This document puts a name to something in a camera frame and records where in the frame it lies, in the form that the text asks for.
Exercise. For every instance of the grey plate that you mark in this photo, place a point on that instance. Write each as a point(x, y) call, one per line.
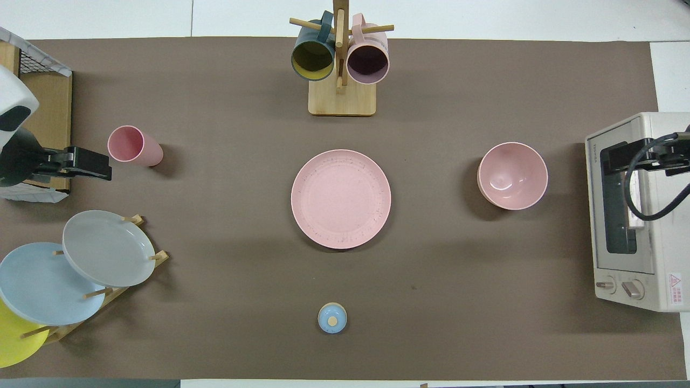
point(108, 248)

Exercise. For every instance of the beige toaster oven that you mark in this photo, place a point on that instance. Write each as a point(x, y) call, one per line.
point(663, 242)

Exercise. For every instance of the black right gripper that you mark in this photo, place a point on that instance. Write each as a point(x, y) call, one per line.
point(671, 153)

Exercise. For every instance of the yellow plate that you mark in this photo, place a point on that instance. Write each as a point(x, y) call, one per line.
point(11, 345)

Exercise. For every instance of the wooden plate rack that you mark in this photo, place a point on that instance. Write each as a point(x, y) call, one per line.
point(161, 257)

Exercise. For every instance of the brown table mat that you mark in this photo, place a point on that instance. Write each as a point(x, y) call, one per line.
point(226, 215)

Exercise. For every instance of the dark teal mug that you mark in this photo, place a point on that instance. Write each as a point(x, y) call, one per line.
point(312, 58)

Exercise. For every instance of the small blue jar wooden knob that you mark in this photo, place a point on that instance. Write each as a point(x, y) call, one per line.
point(332, 319)

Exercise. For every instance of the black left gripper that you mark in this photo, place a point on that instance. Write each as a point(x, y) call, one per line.
point(19, 161)

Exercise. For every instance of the wooden mug tree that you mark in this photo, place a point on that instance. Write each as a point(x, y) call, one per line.
point(342, 101)

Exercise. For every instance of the pink tumbler cup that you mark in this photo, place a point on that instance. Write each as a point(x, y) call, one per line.
point(129, 144)

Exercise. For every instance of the pale pink mug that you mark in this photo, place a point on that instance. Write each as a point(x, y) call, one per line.
point(368, 62)

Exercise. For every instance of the light blue plate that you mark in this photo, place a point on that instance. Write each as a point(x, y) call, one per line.
point(40, 285)

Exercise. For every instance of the pink speckled plate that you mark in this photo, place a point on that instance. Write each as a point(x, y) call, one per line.
point(340, 199)

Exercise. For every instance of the pink bowl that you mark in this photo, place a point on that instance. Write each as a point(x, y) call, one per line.
point(512, 175)

